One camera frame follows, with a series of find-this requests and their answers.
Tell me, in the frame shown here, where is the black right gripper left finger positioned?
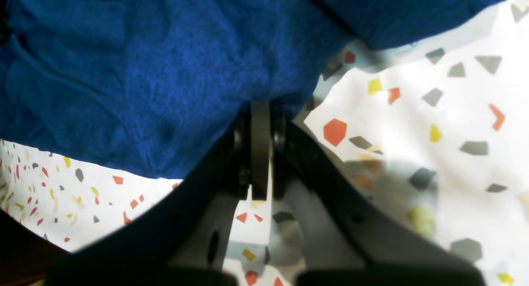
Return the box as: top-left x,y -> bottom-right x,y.
45,102 -> 271,286

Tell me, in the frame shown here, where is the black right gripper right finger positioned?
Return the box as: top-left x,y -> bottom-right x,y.
271,112 -> 484,286

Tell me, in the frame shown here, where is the dark blue t-shirt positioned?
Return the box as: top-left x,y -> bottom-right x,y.
0,0 -> 505,179

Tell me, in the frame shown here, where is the terrazzo patterned table cloth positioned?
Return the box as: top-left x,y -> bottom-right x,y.
1,0 -> 529,286

